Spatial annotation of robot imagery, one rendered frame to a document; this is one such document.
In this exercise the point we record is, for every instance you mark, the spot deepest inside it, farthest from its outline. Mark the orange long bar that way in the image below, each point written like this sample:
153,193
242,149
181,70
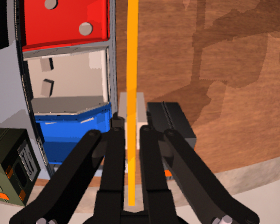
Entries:
132,45

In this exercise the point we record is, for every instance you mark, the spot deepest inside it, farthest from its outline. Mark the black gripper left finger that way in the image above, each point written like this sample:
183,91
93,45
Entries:
60,197

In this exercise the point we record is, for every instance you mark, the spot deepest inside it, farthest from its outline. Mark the blue open bin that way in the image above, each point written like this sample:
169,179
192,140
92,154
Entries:
60,137

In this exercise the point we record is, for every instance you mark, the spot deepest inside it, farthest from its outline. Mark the red bin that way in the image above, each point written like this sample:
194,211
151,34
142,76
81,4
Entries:
42,28

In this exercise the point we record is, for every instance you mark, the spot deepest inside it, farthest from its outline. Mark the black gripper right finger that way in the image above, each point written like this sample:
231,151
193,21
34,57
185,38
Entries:
208,198

